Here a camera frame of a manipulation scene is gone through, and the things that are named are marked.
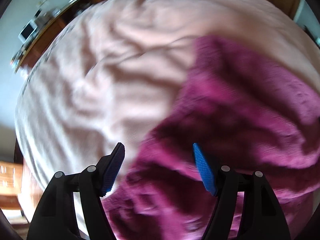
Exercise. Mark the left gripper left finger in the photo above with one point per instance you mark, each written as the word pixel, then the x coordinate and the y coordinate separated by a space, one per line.
pixel 55 216

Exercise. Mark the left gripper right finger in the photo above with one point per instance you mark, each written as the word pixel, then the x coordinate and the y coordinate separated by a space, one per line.
pixel 262 216

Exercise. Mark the magenta fleece pants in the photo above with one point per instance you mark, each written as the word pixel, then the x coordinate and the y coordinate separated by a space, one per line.
pixel 249 113

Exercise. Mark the pink bed blanket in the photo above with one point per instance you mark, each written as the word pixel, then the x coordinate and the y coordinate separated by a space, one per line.
pixel 115 72

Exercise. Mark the wooden dresser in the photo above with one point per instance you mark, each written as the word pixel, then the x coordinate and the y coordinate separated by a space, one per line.
pixel 43 39

